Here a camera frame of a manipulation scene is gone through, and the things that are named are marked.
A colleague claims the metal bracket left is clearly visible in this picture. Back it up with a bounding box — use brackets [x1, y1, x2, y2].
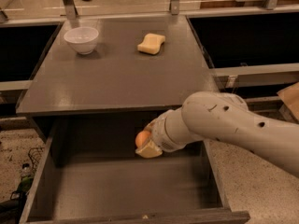
[63, 0, 78, 20]

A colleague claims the yellow sponge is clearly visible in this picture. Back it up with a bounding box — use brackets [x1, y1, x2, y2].
[137, 34, 165, 55]

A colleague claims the metal clamp under rail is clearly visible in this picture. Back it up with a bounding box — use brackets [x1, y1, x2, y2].
[225, 75, 239, 88]

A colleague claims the white ceramic bowl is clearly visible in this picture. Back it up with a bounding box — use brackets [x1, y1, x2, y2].
[64, 27, 99, 55]

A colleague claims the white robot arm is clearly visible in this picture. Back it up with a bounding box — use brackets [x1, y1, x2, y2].
[135, 91, 299, 177]

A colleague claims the orange fruit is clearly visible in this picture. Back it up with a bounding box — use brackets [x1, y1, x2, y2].
[135, 131, 151, 147]

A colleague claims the open grey top drawer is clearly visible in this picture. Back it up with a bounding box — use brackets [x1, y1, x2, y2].
[20, 112, 249, 224]

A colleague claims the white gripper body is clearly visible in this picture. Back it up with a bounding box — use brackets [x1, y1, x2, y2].
[151, 109, 187, 152]

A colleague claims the grey cabinet counter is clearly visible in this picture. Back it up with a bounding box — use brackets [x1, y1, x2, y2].
[17, 15, 217, 118]

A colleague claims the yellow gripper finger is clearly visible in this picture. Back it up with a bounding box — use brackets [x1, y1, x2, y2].
[135, 139, 163, 159]
[144, 121, 155, 132]

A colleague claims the green bottle on floor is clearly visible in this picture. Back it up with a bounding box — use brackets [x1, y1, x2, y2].
[10, 163, 34, 201]

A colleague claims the black wire basket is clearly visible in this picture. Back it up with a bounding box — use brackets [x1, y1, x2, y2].
[28, 147, 44, 169]

